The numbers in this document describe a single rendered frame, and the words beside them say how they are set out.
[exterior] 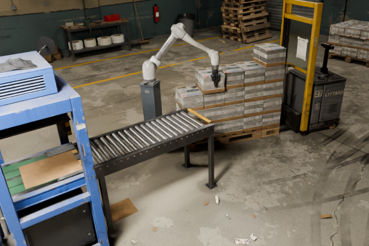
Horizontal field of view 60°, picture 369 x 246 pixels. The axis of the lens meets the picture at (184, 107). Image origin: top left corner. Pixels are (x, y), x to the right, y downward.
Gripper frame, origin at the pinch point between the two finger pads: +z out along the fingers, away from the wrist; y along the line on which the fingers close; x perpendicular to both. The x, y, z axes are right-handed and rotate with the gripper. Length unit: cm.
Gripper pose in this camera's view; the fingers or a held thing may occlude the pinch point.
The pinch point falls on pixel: (215, 84)
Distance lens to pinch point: 406.3
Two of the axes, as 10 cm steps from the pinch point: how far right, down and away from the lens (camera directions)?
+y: -9.6, 1.5, -2.4
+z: 0.4, 9.1, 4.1
